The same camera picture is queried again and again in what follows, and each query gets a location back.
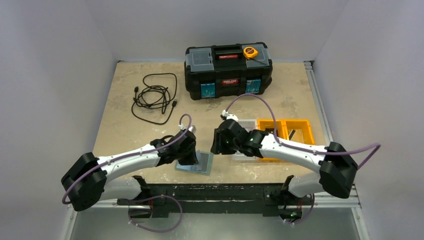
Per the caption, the teal card holder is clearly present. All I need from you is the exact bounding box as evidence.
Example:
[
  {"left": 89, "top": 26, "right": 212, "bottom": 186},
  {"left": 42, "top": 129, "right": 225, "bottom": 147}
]
[{"left": 174, "top": 150, "right": 211, "bottom": 176}]

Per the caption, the black card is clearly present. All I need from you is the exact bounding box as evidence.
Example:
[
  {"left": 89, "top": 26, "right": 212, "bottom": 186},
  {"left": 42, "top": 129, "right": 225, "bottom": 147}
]
[{"left": 198, "top": 152, "right": 213, "bottom": 175}]

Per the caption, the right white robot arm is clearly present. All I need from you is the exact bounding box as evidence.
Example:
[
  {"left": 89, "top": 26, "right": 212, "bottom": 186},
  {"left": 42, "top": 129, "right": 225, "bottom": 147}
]
[{"left": 210, "top": 119, "right": 359, "bottom": 204}]

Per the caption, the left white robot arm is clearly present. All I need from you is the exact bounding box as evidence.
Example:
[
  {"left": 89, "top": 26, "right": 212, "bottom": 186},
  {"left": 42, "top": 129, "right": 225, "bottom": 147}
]
[{"left": 61, "top": 127, "right": 198, "bottom": 212}]

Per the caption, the card in orange bin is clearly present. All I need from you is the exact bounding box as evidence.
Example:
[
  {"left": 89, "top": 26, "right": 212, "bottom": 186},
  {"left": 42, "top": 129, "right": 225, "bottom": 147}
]
[{"left": 288, "top": 129, "right": 305, "bottom": 144}]

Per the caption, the white plastic bin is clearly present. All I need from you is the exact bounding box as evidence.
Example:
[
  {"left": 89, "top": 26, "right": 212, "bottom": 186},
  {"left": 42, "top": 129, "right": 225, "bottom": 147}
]
[{"left": 231, "top": 119, "right": 258, "bottom": 162}]

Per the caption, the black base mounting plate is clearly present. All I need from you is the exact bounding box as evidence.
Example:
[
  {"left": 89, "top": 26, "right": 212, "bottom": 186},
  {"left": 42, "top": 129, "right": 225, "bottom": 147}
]
[{"left": 117, "top": 183, "right": 313, "bottom": 219}]

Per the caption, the black plastic toolbox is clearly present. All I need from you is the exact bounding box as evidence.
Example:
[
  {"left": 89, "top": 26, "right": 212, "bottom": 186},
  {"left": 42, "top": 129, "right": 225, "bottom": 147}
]
[{"left": 184, "top": 42, "right": 273, "bottom": 100}]

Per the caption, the orange plastic bin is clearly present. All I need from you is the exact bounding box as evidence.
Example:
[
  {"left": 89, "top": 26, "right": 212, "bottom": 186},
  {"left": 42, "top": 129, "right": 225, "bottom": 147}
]
[{"left": 257, "top": 119, "right": 315, "bottom": 145}]

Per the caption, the yellow tape measure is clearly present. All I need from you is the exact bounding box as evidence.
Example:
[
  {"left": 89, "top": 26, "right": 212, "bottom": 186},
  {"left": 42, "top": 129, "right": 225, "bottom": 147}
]
[{"left": 243, "top": 46, "right": 259, "bottom": 60}]

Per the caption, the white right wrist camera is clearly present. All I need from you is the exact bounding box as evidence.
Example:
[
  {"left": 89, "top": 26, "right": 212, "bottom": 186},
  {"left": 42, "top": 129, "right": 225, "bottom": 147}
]
[{"left": 220, "top": 110, "right": 239, "bottom": 122}]

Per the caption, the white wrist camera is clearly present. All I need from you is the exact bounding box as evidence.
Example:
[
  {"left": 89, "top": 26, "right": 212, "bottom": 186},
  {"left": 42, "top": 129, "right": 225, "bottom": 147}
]
[
  {"left": 220, "top": 110, "right": 239, "bottom": 122},
  {"left": 178, "top": 123, "right": 197, "bottom": 134}
]

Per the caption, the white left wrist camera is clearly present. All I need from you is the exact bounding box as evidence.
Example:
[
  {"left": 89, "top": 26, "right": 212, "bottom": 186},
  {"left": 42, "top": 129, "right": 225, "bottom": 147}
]
[{"left": 178, "top": 123, "right": 197, "bottom": 134}]

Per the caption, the black coiled USB cable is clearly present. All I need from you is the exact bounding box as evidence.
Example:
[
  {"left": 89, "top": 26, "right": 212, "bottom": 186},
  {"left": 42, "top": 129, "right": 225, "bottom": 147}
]
[{"left": 131, "top": 73, "right": 179, "bottom": 126}]

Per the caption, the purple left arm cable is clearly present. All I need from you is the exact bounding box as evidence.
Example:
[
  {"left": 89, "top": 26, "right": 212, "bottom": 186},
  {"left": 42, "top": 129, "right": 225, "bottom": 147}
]
[{"left": 61, "top": 113, "right": 184, "bottom": 233}]

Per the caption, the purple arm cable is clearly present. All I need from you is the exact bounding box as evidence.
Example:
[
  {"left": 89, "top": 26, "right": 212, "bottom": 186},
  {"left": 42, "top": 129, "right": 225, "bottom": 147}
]
[
  {"left": 222, "top": 93, "right": 382, "bottom": 226},
  {"left": 61, "top": 113, "right": 184, "bottom": 233}
]

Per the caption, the aluminium frame rail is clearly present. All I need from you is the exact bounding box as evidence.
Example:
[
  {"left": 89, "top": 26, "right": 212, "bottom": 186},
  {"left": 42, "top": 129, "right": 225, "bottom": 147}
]
[{"left": 304, "top": 61, "right": 358, "bottom": 201}]

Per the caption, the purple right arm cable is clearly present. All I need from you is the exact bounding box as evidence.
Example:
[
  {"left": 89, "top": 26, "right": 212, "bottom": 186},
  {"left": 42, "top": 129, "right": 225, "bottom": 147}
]
[{"left": 222, "top": 93, "right": 382, "bottom": 226}]

